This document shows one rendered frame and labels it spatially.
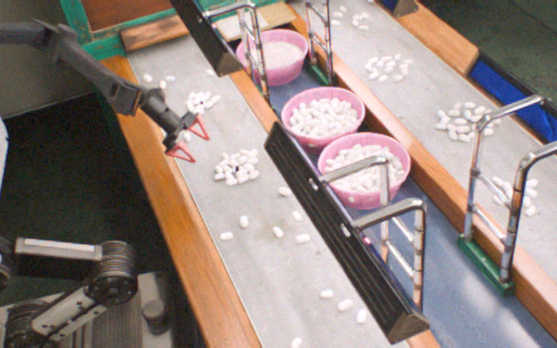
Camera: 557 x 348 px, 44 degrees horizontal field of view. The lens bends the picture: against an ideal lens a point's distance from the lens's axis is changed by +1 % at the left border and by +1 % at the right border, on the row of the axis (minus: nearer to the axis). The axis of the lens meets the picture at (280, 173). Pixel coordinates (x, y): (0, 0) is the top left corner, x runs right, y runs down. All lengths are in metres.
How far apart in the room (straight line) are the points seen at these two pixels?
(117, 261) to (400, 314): 0.87
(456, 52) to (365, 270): 1.30
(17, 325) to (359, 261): 1.04
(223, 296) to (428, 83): 1.06
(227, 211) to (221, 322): 0.40
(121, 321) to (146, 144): 0.55
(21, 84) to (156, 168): 1.71
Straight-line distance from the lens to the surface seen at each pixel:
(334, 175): 1.43
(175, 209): 1.94
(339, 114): 2.23
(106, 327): 2.12
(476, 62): 1.80
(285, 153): 1.54
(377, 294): 1.26
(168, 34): 2.64
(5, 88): 3.71
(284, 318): 1.67
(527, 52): 3.87
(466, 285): 1.80
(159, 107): 1.84
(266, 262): 1.78
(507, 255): 1.69
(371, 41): 2.55
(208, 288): 1.73
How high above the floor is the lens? 2.09
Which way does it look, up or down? 42 degrees down
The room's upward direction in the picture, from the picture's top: 9 degrees counter-clockwise
